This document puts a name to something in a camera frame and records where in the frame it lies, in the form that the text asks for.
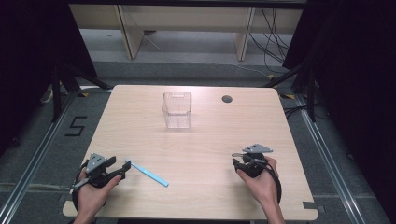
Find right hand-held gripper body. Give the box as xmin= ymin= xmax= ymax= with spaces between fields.
xmin=241 ymin=143 xmax=274 ymax=179

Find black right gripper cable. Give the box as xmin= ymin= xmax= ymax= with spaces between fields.
xmin=248 ymin=157 xmax=283 ymax=205

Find black curtain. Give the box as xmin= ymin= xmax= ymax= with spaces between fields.
xmin=0 ymin=0 xmax=98 ymax=157
xmin=282 ymin=0 xmax=396 ymax=216

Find clear plastic container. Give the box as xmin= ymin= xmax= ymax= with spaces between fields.
xmin=161 ymin=91 xmax=193 ymax=130

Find metal floor rail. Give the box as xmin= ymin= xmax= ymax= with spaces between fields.
xmin=0 ymin=90 xmax=78 ymax=224
xmin=292 ymin=92 xmax=368 ymax=224

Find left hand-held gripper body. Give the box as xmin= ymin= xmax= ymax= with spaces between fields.
xmin=71 ymin=152 xmax=110 ymax=192

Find person's right hand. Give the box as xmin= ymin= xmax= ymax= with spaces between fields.
xmin=236 ymin=155 xmax=283 ymax=207

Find black metal stand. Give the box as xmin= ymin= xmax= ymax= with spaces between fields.
xmin=262 ymin=59 xmax=318 ymax=123
xmin=49 ymin=60 xmax=114 ymax=123

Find beige wooden desk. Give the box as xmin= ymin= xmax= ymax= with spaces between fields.
xmin=68 ymin=3 xmax=304 ymax=63

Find black floor cables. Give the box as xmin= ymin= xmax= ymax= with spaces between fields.
xmin=247 ymin=7 xmax=295 ymax=76

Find light blue toothbrush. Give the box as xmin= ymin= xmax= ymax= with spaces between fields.
xmin=124 ymin=159 xmax=170 ymax=189

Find person's left hand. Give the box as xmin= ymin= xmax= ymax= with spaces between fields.
xmin=76 ymin=169 xmax=123 ymax=216

